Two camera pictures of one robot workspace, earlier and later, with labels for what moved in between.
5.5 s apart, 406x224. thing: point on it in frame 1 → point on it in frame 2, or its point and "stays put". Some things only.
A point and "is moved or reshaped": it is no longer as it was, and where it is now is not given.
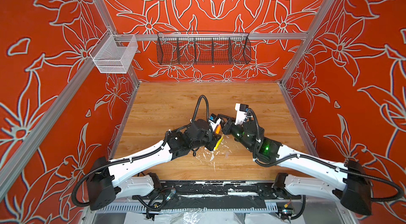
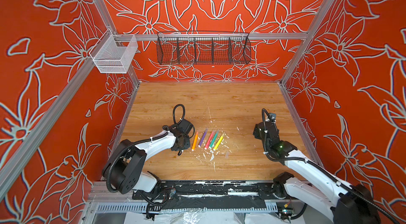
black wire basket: x=203 y=48 stays put
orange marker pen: x=218 y=129 is moved or reshaped
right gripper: x=229 y=124 → x=257 y=131
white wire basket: x=114 y=53 stays put
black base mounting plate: x=216 y=194 stays put
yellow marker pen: x=218 y=143 stays put
